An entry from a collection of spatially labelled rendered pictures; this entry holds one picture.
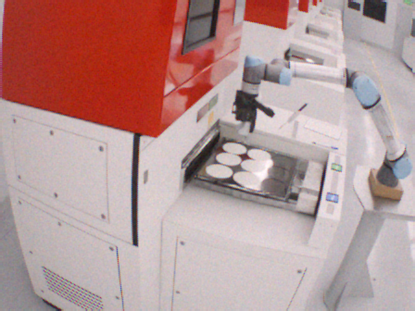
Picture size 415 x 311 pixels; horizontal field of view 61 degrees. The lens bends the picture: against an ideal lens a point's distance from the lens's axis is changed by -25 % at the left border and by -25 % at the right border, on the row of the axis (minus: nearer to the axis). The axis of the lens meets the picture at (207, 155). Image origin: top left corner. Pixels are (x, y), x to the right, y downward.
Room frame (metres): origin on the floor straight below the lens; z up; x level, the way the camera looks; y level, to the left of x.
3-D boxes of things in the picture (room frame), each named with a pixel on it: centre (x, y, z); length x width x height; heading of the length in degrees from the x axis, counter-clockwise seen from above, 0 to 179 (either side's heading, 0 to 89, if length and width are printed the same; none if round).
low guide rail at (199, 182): (1.48, -0.21, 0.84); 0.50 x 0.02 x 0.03; 75
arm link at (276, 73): (1.66, -0.23, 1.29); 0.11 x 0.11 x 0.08; 83
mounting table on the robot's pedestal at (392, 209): (1.68, -0.95, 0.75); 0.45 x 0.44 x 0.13; 84
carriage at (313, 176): (1.56, -0.44, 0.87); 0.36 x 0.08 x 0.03; 165
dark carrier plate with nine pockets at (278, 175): (1.61, -0.18, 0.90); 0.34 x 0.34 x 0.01; 75
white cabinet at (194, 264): (1.66, -0.31, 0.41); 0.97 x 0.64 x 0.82; 165
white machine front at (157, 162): (1.48, 0.08, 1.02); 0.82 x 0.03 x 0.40; 165
